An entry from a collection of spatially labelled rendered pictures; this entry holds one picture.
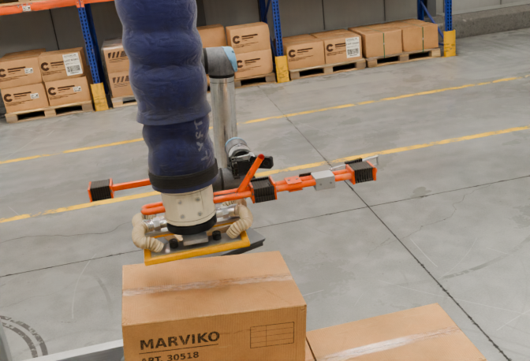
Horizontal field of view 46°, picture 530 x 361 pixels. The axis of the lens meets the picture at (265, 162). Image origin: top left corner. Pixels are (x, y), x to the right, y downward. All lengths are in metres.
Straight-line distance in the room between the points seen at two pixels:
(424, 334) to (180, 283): 1.01
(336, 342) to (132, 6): 1.52
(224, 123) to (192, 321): 1.08
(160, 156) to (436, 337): 1.33
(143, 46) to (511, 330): 2.54
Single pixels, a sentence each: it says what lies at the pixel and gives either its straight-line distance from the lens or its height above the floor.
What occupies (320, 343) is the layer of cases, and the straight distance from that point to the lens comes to 2.59.
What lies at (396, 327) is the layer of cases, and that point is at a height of 0.54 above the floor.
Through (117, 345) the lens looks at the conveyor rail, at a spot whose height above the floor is 0.59.
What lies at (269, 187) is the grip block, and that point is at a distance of 2.04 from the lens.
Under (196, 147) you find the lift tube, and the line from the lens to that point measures 1.92.
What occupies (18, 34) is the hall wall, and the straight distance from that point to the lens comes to 10.60.
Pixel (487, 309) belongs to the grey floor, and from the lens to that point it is 3.77.
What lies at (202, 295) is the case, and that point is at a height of 0.98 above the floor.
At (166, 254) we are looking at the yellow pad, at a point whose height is 1.19.
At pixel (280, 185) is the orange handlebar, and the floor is 1.30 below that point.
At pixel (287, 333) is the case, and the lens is 2.14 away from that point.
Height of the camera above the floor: 2.09
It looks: 20 degrees down
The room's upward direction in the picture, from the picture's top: 7 degrees counter-clockwise
